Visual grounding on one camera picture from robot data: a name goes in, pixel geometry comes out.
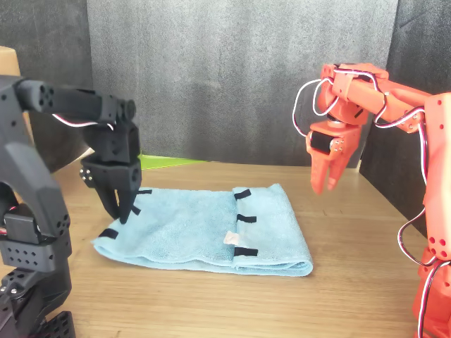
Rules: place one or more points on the light grey foam panel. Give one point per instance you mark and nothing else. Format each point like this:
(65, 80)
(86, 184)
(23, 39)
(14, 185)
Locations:
(229, 70)

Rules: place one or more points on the lime green plastic bracket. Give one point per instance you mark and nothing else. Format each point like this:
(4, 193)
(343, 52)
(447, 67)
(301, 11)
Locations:
(165, 162)

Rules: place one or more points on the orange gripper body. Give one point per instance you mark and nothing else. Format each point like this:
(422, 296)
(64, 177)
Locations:
(349, 139)

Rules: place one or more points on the brown cardboard box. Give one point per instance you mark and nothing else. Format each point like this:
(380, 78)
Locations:
(7, 61)

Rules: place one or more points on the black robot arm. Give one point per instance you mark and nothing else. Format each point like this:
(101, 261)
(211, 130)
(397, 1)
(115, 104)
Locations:
(31, 183)

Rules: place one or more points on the dark grey foam panel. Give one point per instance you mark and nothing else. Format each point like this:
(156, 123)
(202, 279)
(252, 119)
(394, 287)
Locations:
(415, 35)
(53, 35)

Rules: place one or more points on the light blue towel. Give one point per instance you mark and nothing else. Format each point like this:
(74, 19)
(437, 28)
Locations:
(183, 229)

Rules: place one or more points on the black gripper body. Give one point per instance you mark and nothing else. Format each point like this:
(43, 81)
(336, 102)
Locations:
(112, 176)

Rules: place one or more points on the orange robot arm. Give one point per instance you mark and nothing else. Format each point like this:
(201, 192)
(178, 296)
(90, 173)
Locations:
(437, 176)

